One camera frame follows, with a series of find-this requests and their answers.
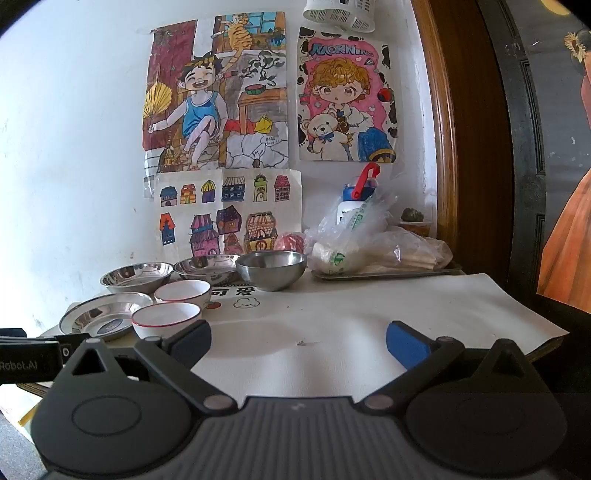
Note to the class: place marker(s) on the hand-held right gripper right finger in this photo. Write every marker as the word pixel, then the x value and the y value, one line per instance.
pixel 406 344

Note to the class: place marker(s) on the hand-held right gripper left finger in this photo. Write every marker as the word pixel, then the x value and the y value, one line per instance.
pixel 191 344

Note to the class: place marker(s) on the white bowl with red rim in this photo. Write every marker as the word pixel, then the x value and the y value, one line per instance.
pixel 182 291
pixel 164 319

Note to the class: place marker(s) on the stainless steel plate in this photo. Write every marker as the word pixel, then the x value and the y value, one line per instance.
pixel 136 276
pixel 99 316
pixel 205 267

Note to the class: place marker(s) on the stainless steel bowl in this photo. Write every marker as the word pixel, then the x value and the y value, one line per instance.
pixel 272 272

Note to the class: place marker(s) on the metal tray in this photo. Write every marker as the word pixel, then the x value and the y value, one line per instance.
pixel 392 274

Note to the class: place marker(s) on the white printed table mat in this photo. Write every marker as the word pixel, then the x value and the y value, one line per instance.
pixel 332 314

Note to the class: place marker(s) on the clear bag of flatbread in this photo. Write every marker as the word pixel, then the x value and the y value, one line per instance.
pixel 411 254

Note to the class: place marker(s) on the small cactus in pot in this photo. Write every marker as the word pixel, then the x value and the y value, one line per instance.
pixel 413 219

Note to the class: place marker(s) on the clear plastic bag green print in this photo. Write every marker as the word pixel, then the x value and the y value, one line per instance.
pixel 344 230

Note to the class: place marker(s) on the coloured drawing of houses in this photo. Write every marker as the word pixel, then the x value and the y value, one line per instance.
pixel 221 207

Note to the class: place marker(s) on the red ball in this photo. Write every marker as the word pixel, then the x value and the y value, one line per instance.
pixel 290 242

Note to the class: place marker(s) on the white bottle with blue lid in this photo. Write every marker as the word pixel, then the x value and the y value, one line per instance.
pixel 356 191

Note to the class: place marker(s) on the poster with orange dress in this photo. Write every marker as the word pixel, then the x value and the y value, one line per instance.
pixel 568 240

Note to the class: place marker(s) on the coloured drawing of laughing boy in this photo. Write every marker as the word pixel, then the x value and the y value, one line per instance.
pixel 203 101

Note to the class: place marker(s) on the coloured drawing of girl with bear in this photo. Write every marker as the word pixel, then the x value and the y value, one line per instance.
pixel 344 101

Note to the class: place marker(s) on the white plastic basket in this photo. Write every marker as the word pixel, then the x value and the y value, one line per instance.
pixel 339 14

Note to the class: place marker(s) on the brown wooden door frame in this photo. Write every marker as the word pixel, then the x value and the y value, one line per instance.
pixel 461 138

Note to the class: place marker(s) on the black carved frame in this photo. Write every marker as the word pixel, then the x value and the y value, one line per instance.
pixel 521 138

